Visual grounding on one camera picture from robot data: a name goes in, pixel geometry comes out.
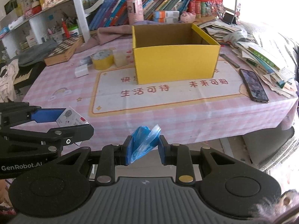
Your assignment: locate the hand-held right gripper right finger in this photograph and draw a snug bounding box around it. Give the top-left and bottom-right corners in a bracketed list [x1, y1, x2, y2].
[158, 136, 236, 184]

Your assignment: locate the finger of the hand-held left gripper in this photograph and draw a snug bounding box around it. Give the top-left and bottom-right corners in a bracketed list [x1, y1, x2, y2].
[0, 124, 94, 155]
[0, 102, 67, 131]

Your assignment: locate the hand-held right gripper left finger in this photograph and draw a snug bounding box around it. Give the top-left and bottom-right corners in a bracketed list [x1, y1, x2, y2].
[55, 135, 134, 183]

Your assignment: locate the small white card box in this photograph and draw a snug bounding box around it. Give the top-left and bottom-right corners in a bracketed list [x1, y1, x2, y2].
[56, 106, 90, 145]

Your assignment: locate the blue plastic bag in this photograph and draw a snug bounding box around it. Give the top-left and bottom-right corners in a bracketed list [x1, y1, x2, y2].
[130, 124, 162, 164]

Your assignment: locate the yellow tape roll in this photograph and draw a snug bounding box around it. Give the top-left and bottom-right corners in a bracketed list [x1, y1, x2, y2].
[91, 50, 115, 70]

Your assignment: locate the beige block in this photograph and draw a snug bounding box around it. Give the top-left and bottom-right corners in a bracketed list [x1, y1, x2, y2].
[113, 51, 128, 67]

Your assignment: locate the yellow cardboard box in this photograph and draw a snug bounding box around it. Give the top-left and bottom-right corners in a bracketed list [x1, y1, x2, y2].
[131, 23, 221, 85]

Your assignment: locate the black electric keyboard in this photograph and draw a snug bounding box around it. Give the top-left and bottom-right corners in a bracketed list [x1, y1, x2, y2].
[13, 62, 46, 91]

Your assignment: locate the white garment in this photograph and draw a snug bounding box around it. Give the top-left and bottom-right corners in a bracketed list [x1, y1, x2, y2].
[0, 59, 19, 101]

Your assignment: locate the white rectangular box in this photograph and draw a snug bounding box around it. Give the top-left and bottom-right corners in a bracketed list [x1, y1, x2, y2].
[75, 66, 90, 78]

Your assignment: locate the grey folded cloth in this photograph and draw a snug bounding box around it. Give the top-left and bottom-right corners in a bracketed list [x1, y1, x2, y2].
[17, 40, 59, 66]

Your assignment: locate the wooden chessboard box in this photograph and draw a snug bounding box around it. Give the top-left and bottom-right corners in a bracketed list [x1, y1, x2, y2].
[44, 37, 84, 66]

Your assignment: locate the small white carton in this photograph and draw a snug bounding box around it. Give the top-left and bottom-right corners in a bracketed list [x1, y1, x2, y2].
[25, 35, 38, 47]

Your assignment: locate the white pen holder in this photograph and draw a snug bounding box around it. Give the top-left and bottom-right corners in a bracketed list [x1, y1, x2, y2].
[48, 27, 63, 43]

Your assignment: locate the red tube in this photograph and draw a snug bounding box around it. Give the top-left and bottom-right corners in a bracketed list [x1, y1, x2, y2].
[61, 19, 70, 39]

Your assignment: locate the green-lidded jar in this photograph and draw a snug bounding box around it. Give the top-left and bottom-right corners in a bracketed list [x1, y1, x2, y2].
[68, 24, 80, 37]

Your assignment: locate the pink and purple cloth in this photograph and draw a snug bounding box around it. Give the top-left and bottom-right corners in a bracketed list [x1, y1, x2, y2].
[75, 20, 164, 53]

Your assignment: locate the red and white jar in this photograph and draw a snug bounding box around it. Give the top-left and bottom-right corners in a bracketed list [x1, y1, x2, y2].
[31, 0, 42, 14]

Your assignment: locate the white bookshelf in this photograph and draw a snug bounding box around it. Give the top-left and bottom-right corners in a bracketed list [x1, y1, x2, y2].
[0, 0, 239, 52]

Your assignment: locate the black smartphone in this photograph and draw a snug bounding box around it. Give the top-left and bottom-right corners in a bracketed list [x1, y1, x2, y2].
[239, 69, 269, 103]

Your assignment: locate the dark flat bar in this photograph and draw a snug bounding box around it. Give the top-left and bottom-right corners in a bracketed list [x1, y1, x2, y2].
[220, 54, 241, 69]

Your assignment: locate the row of books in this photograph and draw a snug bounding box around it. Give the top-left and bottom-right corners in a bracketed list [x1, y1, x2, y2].
[89, 0, 193, 28]

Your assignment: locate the fluffy purple sleeve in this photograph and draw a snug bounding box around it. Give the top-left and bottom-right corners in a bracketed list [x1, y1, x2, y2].
[253, 189, 299, 224]

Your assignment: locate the orange and blue box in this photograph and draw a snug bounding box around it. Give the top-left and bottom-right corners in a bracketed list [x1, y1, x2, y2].
[154, 17, 180, 24]
[153, 10, 180, 18]

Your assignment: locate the pink rectangular device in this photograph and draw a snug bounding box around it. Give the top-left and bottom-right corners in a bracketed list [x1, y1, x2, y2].
[127, 0, 144, 25]

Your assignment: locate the pink pig plush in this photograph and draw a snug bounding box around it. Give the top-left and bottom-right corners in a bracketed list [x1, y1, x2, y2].
[180, 11, 196, 23]

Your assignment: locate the pile of papers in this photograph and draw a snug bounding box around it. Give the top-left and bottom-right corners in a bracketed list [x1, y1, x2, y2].
[203, 20, 298, 98]

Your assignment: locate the black phone stand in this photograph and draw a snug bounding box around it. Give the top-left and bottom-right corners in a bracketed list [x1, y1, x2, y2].
[222, 12, 237, 25]

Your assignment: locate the red boxed book set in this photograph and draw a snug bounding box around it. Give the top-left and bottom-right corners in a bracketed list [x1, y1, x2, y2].
[190, 0, 223, 18]

